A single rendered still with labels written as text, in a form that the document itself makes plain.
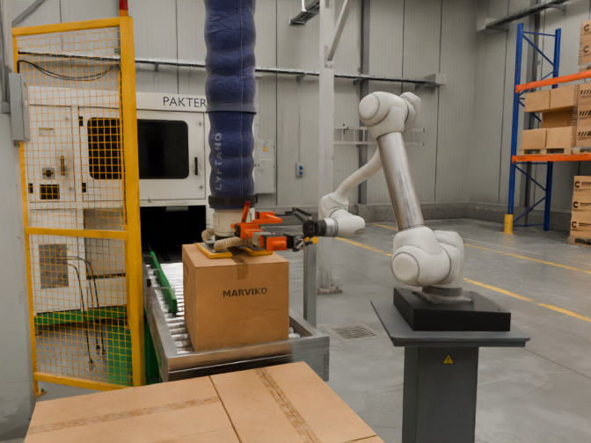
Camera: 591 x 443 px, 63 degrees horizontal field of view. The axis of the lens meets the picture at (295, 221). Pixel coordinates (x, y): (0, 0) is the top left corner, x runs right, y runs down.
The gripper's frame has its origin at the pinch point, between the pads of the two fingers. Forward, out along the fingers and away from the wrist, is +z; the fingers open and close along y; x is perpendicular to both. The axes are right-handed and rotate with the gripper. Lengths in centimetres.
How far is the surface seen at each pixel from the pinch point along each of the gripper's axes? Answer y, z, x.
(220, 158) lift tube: -31.8, 21.5, 18.8
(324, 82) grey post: -119, -145, 268
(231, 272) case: 16.1, 23.0, -4.5
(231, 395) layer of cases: 53, 32, -36
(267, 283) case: 21.9, 7.6, -5.2
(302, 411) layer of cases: 54, 13, -56
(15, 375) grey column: 72, 115, 61
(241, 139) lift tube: -40.4, 12.4, 15.3
